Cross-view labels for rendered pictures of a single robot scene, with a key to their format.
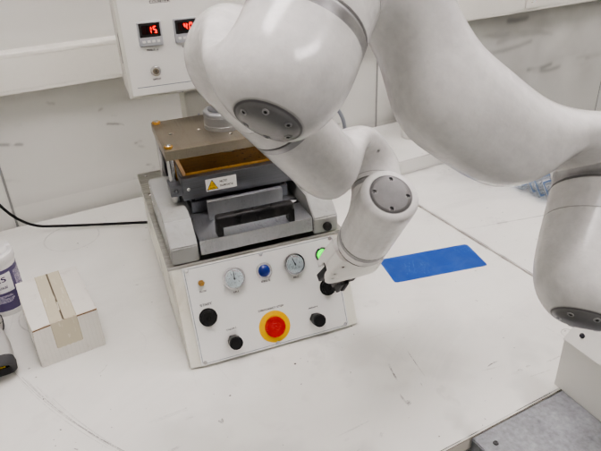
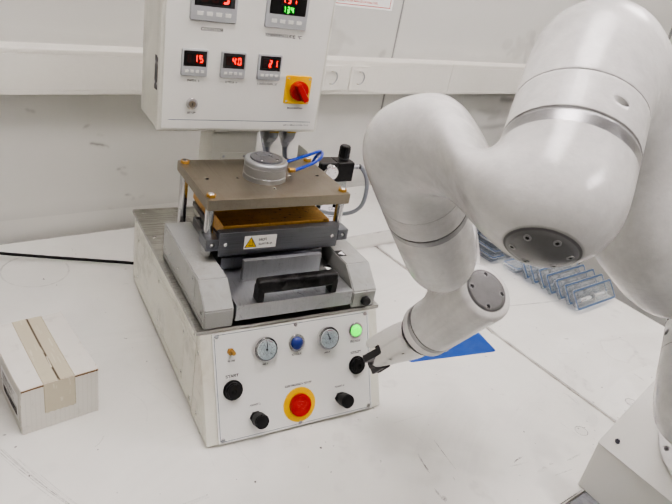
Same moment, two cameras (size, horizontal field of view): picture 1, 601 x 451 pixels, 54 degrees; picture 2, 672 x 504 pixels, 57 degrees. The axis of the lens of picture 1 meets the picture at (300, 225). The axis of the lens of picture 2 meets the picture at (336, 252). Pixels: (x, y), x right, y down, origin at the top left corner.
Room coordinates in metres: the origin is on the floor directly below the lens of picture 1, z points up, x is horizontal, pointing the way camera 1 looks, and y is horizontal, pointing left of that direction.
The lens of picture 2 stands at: (0.06, 0.25, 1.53)
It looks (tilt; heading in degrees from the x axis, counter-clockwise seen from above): 27 degrees down; 346
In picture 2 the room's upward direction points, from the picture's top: 11 degrees clockwise
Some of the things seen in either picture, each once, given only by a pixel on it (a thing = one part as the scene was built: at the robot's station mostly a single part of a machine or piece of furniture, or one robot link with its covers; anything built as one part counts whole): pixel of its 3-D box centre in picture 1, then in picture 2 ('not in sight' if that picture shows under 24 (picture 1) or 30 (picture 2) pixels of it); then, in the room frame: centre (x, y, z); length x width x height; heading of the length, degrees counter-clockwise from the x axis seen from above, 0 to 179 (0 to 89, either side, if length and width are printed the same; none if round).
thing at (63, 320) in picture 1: (59, 313); (43, 369); (0.95, 0.49, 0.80); 0.19 x 0.13 x 0.09; 27
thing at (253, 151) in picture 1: (230, 145); (265, 198); (1.14, 0.14, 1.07); 0.22 x 0.17 x 0.10; 109
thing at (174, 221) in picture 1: (172, 216); (196, 271); (1.02, 0.25, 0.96); 0.25 x 0.05 x 0.07; 19
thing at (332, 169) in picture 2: not in sight; (331, 178); (1.33, -0.02, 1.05); 0.15 x 0.05 x 0.15; 109
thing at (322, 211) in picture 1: (304, 191); (335, 258); (1.11, -0.01, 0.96); 0.26 x 0.05 x 0.07; 19
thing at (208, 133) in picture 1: (231, 131); (265, 182); (1.17, 0.14, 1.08); 0.31 x 0.24 x 0.13; 109
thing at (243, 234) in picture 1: (236, 196); (265, 255); (1.09, 0.13, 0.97); 0.30 x 0.22 x 0.08; 19
